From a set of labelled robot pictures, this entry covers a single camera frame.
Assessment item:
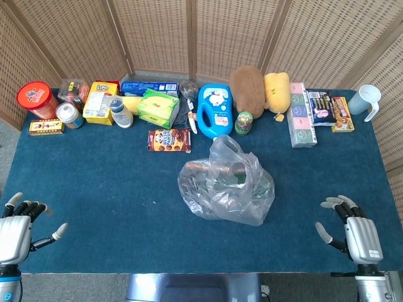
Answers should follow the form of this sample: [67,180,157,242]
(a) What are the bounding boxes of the brown plush toy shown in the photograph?
[229,65,269,120]

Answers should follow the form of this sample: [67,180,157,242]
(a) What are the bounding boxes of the Hello Panda biscuit box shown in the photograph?
[147,128,192,154]

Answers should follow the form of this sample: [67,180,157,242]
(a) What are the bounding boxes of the white bottle blue cap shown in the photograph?
[108,96,134,129]

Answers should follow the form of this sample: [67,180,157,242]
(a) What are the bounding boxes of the wicker folding screen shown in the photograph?
[0,0,403,221]

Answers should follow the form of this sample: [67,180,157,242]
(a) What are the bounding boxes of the pale blue plastic pitcher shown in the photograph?
[347,84,382,123]

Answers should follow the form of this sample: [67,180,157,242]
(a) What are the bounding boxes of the clear plastic box red contents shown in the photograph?
[57,78,91,111]

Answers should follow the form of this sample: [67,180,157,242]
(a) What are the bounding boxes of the green egg-shaped toy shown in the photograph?
[236,111,254,137]

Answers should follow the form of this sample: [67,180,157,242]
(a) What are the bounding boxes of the yellow plush toy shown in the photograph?
[263,72,292,121]

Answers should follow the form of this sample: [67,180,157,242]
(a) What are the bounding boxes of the yellow sponge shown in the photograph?
[121,96,144,116]

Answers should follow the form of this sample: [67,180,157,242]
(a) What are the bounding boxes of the orange red snack box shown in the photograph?
[331,96,355,133]

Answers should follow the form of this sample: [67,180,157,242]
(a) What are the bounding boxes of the small white knife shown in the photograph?
[186,98,198,135]

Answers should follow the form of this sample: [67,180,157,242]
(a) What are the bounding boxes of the red cylindrical snack canister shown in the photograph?
[16,81,60,120]

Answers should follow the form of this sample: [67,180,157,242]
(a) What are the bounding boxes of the green tissue pack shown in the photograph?
[136,88,181,130]

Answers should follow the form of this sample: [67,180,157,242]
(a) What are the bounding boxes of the copper coloured tube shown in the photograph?
[184,161,247,176]

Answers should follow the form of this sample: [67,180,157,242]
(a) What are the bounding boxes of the dark blue snack packet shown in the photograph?
[305,89,337,127]

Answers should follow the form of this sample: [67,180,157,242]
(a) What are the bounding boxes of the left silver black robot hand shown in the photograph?
[0,192,69,266]

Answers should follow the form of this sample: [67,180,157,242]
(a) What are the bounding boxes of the blue Doraemon bottle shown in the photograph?
[196,83,236,137]

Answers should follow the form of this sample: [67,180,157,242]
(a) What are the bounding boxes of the green packet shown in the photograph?
[231,174,271,199]

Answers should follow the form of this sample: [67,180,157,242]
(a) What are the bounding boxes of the clear plastic bag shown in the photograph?
[177,134,276,227]

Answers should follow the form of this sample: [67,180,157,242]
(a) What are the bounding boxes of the small red yellow box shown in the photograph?
[28,119,66,137]

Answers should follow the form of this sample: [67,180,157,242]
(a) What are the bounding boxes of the pastel tissue multipack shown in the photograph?
[287,82,318,149]

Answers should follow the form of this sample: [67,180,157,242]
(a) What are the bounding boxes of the dark grey cloth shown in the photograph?
[169,99,192,130]

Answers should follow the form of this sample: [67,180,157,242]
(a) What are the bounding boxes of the crumpled dark clear wrapper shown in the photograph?
[179,79,200,101]

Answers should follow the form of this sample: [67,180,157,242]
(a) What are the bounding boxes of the nut jar white lid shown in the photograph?
[55,102,85,130]

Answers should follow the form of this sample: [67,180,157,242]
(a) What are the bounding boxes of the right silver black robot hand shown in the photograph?
[315,194,385,266]

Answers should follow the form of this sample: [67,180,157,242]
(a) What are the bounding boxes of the blue carpet table mat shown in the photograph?
[0,87,403,275]

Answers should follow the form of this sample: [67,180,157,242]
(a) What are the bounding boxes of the blue flat box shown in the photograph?
[120,81,180,98]

